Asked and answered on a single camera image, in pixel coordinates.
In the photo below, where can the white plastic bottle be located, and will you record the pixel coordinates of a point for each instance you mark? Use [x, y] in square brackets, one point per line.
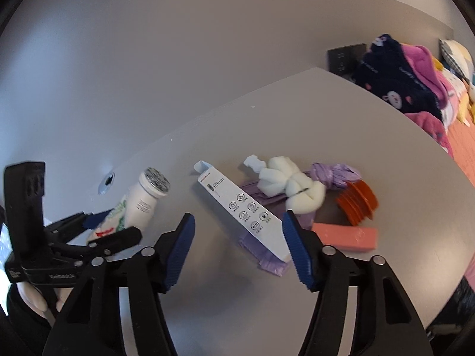
[144, 200]

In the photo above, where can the white foam piece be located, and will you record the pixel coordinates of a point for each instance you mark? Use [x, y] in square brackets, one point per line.
[285, 181]

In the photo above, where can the person's left hand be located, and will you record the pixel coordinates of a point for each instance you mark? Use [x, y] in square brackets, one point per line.
[37, 298]

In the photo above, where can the pink fleece garment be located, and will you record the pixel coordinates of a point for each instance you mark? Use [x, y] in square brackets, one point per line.
[421, 59]

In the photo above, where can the checkered pillow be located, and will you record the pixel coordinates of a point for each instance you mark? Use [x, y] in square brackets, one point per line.
[458, 53]

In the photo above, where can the dark wall outlet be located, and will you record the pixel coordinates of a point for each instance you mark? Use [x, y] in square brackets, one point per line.
[343, 59]

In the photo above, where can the person's left forearm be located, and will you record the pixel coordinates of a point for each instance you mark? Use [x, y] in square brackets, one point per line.
[18, 328]

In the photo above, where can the pink rectangular box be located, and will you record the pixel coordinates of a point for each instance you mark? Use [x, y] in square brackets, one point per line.
[345, 235]

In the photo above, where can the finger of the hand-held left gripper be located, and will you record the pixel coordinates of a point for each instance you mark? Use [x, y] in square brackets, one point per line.
[94, 219]
[118, 239]

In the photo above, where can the purple plastic bag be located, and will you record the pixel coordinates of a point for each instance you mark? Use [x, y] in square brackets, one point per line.
[334, 174]

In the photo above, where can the orange ribbed cap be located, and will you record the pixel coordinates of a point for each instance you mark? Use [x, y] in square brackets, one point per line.
[358, 202]

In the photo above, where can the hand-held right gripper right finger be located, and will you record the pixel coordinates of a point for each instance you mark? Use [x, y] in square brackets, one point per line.
[298, 252]

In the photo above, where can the pink bed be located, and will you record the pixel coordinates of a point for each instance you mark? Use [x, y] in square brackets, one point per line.
[464, 148]

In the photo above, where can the long white cardboard box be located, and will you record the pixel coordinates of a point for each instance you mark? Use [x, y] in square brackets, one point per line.
[241, 207]

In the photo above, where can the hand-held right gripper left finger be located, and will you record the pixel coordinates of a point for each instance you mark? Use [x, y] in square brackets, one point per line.
[180, 252]

